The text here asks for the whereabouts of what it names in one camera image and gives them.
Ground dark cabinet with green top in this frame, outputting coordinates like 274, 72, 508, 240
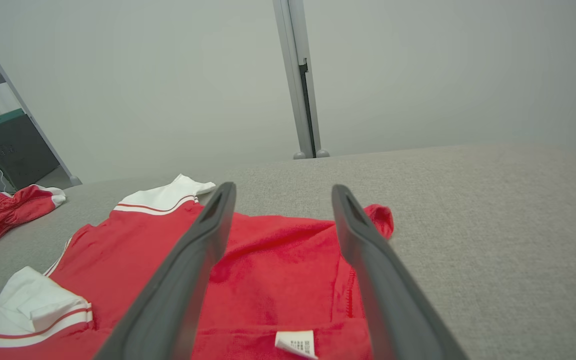
0, 109, 61, 192

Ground grey partition joint post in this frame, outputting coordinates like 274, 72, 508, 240
273, 0, 330, 160

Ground grey partition end post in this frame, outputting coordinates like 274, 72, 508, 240
0, 12, 83, 187

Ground red jersey with white sleeves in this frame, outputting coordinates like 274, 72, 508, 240
0, 173, 395, 360

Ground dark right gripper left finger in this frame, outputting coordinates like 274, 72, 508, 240
93, 181, 237, 360

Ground red shorts with white trim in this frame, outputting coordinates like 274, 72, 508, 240
0, 184, 67, 261

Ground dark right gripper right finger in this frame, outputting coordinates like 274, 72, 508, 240
331, 184, 469, 360

